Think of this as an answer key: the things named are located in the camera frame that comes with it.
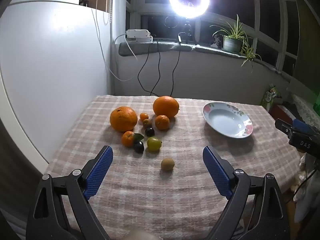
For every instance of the green plum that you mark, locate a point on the green plum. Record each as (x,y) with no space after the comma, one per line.
(153,144)

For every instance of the white floral plate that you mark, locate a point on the white floral plate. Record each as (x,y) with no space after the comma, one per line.
(225,120)

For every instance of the small mandarin with leaf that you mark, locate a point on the small mandarin with leaf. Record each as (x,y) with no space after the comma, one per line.
(128,139)

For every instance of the small yellow-brown fruit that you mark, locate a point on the small yellow-brown fruit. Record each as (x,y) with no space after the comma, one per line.
(147,122)

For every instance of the black tripod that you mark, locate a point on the black tripod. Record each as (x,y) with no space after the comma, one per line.
(187,30)

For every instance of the large white board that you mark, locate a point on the large white board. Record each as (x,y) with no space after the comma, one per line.
(50,67)

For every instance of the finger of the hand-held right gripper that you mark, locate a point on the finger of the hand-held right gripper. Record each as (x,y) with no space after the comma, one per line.
(285,128)
(302,126)

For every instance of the white lace cloth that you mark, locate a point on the white lace cloth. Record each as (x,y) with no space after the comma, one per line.
(306,108)

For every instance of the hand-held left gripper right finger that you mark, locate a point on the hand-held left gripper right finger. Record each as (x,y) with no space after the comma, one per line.
(216,172)

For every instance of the person's right hand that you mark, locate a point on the person's right hand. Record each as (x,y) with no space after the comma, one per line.
(302,166)

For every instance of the white power strip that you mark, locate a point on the white power strip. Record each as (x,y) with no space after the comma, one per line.
(138,35)

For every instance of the white window frame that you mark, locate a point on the white window frame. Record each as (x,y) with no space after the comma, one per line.
(255,10)

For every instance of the small black object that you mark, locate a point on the small black object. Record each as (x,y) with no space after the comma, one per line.
(84,2)

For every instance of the beige checked tablecloth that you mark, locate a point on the beige checked tablecloth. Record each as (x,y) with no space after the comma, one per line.
(150,200)

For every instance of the red box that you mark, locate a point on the red box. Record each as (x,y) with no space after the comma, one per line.
(282,111)

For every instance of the olive curtain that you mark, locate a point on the olive curtain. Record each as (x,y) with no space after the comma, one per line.
(307,42)

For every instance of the grey windowsill mat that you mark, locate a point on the grey windowsill mat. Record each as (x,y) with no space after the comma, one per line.
(140,48)

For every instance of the large smooth orange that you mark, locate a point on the large smooth orange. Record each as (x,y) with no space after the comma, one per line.
(166,107)

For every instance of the small figurine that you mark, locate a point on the small figurine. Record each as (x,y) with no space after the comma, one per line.
(218,40)

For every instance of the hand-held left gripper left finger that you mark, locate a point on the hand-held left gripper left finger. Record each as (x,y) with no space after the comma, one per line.
(100,170)

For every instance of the green printed bag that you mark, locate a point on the green printed bag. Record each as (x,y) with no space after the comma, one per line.
(269,97)

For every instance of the person's right forearm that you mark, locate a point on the person's right forearm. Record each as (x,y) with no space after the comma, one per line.
(310,205)

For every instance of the brown kiwi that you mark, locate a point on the brown kiwi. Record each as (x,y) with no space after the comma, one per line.
(167,164)

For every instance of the potted spider plant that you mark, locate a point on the potted spider plant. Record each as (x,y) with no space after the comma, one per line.
(232,43)

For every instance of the large bumpy orange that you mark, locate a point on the large bumpy orange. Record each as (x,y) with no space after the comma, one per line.
(123,119)

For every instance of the kumquat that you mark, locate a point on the kumquat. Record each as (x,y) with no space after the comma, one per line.
(144,116)

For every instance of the dark purple plum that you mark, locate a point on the dark purple plum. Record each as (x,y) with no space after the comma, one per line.
(150,131)
(138,146)

